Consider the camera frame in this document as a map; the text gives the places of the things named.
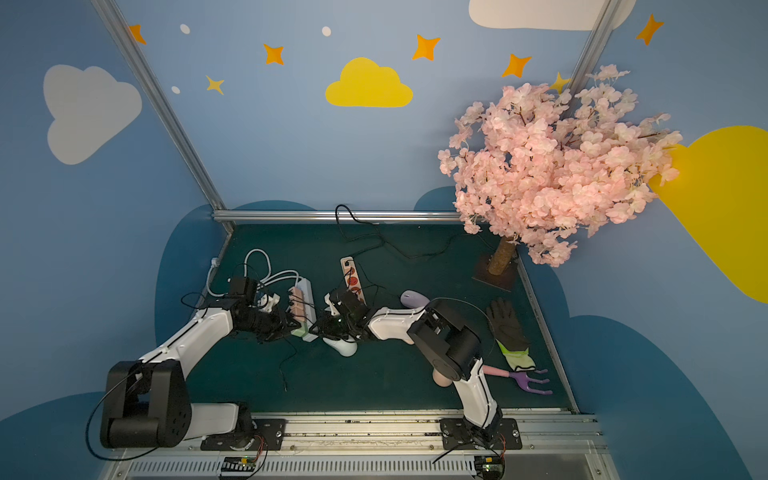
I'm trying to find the light blue wireless mouse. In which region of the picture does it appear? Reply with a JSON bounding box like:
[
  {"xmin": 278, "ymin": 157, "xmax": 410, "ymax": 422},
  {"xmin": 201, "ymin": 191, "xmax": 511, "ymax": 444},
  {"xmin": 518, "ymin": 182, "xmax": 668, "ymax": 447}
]
[{"xmin": 323, "ymin": 338, "xmax": 358, "ymax": 358}]

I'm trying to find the white power strip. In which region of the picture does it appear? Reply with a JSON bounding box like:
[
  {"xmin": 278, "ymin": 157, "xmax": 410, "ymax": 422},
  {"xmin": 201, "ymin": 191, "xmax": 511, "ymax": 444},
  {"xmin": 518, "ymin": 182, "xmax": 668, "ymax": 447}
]
[{"xmin": 289, "ymin": 277, "xmax": 317, "ymax": 342}]

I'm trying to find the pink wireless mouse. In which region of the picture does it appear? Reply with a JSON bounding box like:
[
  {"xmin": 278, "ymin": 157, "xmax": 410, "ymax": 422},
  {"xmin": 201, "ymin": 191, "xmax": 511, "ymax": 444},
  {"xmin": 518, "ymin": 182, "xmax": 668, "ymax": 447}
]
[{"xmin": 432, "ymin": 369, "xmax": 453, "ymax": 388}]

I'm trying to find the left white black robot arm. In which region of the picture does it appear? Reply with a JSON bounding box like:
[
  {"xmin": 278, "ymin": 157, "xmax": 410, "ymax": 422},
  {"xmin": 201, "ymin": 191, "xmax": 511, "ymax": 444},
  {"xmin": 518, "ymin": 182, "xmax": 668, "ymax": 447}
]
[{"xmin": 99, "ymin": 298, "xmax": 300, "ymax": 451}]

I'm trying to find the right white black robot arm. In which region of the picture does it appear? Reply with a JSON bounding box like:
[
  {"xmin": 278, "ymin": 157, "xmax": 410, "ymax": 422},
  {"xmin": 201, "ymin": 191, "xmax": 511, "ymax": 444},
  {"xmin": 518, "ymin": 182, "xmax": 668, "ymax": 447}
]
[{"xmin": 310, "ymin": 289, "xmax": 503, "ymax": 441}]

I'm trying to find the beige wooden power strip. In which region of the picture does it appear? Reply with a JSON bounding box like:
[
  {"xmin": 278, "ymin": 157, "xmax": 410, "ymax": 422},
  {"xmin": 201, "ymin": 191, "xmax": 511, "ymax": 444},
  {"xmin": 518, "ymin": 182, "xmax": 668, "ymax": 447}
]
[{"xmin": 340, "ymin": 256, "xmax": 366, "ymax": 304}]

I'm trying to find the green circuit board left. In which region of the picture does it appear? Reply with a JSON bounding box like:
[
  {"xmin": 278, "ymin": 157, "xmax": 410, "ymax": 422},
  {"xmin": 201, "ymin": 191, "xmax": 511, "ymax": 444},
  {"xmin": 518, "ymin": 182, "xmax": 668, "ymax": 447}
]
[{"xmin": 218, "ymin": 457, "xmax": 257, "ymax": 479}]

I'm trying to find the green circuit board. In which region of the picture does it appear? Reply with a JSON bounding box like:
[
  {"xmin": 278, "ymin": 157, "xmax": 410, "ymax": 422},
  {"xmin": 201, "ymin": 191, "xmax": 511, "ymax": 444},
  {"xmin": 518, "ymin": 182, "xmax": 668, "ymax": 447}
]
[
  {"xmin": 218, "ymin": 457, "xmax": 257, "ymax": 479},
  {"xmin": 473, "ymin": 455, "xmax": 505, "ymax": 480}
]

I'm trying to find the black green work glove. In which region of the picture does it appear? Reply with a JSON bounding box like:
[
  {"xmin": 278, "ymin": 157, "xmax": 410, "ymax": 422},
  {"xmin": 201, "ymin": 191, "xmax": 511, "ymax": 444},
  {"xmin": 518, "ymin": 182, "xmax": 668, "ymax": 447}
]
[{"xmin": 486, "ymin": 298, "xmax": 536, "ymax": 372}]

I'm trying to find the pink purple garden rake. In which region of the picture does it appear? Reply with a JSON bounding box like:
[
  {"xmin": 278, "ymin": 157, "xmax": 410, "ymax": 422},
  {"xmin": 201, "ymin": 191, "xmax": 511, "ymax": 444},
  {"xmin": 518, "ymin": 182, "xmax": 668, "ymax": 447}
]
[{"xmin": 483, "ymin": 365, "xmax": 553, "ymax": 396}]

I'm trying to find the green circuit board right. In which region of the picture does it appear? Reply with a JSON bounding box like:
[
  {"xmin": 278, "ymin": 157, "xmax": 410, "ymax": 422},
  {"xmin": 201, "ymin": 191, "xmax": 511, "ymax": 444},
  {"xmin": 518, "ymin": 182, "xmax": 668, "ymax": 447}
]
[{"xmin": 473, "ymin": 455, "xmax": 505, "ymax": 480}]

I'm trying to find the pink cherry blossom tree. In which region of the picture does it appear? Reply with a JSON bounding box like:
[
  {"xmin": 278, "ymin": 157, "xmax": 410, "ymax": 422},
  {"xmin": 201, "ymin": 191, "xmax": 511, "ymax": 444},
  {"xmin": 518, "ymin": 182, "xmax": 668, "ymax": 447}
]
[{"xmin": 438, "ymin": 65, "xmax": 682, "ymax": 285}]

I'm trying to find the purple wireless mouse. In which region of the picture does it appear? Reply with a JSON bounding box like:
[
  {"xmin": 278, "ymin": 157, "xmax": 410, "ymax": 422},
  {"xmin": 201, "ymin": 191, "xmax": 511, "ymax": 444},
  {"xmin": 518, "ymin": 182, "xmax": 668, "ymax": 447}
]
[{"xmin": 400, "ymin": 290, "xmax": 430, "ymax": 309}]

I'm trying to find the black power cable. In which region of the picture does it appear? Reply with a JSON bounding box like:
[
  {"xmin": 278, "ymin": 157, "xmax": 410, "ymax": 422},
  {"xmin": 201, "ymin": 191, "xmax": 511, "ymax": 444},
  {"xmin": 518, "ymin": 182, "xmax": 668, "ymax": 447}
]
[{"xmin": 334, "ymin": 203, "xmax": 499, "ymax": 263}]

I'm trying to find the white power cable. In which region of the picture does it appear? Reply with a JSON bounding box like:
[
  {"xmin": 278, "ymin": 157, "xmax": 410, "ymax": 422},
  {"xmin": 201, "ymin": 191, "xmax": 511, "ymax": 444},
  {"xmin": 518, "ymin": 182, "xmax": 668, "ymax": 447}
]
[{"xmin": 205, "ymin": 248, "xmax": 301, "ymax": 299}]

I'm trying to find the aluminium back frame bar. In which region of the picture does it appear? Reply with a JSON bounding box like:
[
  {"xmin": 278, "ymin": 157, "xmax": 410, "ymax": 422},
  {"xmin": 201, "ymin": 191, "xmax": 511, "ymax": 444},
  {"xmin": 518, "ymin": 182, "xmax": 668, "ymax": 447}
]
[{"xmin": 212, "ymin": 208, "xmax": 460, "ymax": 224}]

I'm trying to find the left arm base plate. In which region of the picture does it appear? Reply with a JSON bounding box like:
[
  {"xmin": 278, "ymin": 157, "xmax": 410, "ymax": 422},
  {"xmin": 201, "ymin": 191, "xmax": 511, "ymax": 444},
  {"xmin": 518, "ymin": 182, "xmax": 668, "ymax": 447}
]
[{"xmin": 200, "ymin": 418, "xmax": 287, "ymax": 453}]

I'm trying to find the aluminium front rail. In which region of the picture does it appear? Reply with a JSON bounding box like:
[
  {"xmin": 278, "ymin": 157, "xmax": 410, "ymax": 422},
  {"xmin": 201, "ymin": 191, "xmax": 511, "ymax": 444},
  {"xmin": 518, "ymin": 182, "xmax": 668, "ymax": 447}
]
[{"xmin": 100, "ymin": 409, "xmax": 619, "ymax": 479}]

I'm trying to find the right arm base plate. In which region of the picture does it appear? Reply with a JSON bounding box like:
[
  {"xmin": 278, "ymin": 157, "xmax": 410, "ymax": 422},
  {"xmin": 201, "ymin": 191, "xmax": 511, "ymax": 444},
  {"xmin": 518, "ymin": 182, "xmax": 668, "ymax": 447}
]
[{"xmin": 439, "ymin": 418, "xmax": 523, "ymax": 451}]

